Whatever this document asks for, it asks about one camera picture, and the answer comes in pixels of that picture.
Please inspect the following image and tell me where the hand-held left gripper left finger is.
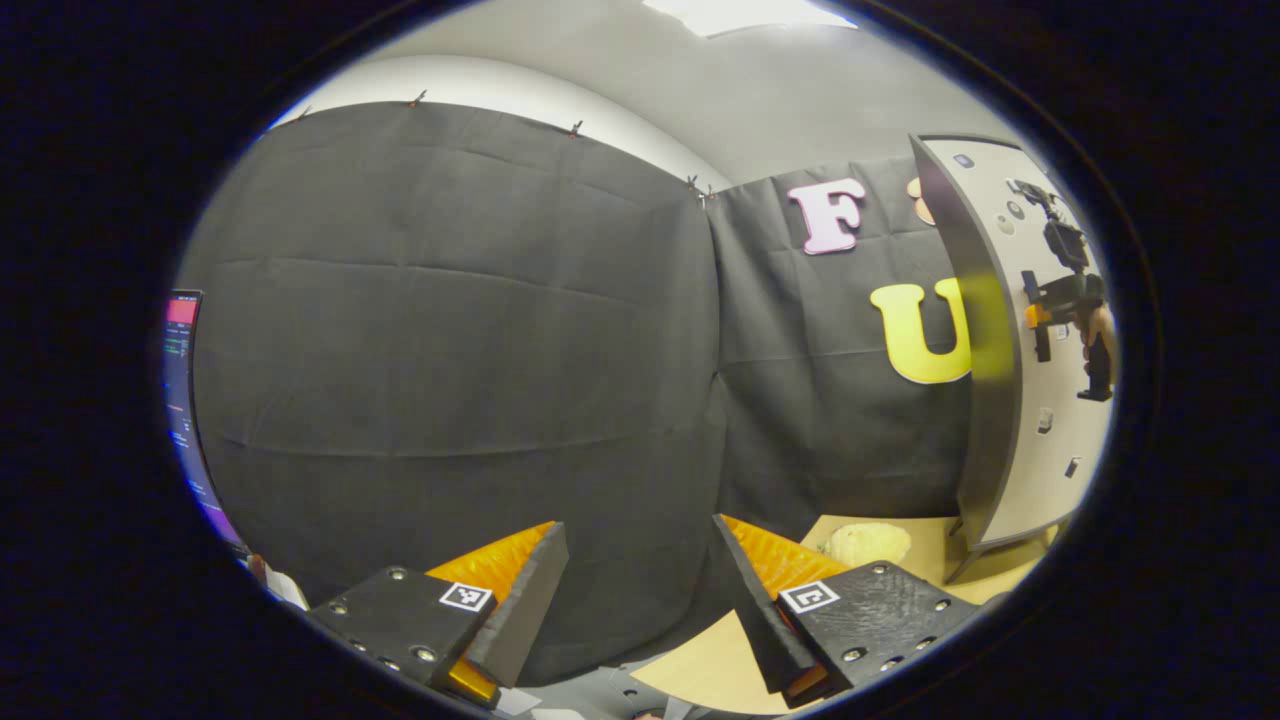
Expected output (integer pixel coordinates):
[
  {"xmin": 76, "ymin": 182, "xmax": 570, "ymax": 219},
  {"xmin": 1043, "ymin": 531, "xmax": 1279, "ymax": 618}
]
[{"xmin": 303, "ymin": 519, "xmax": 571, "ymax": 711}]

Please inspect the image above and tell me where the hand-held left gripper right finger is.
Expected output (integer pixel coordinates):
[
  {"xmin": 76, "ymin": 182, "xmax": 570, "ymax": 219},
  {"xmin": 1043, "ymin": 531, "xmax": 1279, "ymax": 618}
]
[{"xmin": 710, "ymin": 513, "xmax": 988, "ymax": 711}]

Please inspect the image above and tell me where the beige cabinet door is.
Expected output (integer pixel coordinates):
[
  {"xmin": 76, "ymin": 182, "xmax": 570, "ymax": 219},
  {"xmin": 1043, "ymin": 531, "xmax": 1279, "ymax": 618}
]
[{"xmin": 925, "ymin": 138, "xmax": 1113, "ymax": 549}]

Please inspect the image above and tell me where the large ceiling light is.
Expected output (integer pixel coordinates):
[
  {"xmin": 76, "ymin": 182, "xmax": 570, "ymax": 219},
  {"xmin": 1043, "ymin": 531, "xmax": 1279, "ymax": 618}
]
[{"xmin": 640, "ymin": 0, "xmax": 861, "ymax": 39}]

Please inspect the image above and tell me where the black backdrop cloth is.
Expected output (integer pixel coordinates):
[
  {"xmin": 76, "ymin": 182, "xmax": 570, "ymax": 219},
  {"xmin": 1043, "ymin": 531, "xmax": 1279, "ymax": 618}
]
[{"xmin": 175, "ymin": 100, "xmax": 1001, "ymax": 691}]

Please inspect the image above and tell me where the yellow soft toy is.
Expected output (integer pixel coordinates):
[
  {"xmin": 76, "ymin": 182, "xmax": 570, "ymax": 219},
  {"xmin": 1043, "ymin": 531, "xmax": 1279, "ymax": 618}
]
[{"xmin": 825, "ymin": 522, "xmax": 913, "ymax": 567}]

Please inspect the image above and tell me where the dark grey cabinet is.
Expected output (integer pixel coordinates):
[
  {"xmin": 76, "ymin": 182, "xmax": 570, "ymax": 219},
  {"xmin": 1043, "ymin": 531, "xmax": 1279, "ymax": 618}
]
[{"xmin": 908, "ymin": 133, "xmax": 1113, "ymax": 584}]

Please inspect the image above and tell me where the computer monitor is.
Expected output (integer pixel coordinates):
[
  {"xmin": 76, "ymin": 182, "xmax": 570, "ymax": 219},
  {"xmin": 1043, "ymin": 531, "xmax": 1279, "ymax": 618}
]
[{"xmin": 163, "ymin": 288, "xmax": 251, "ymax": 556}]

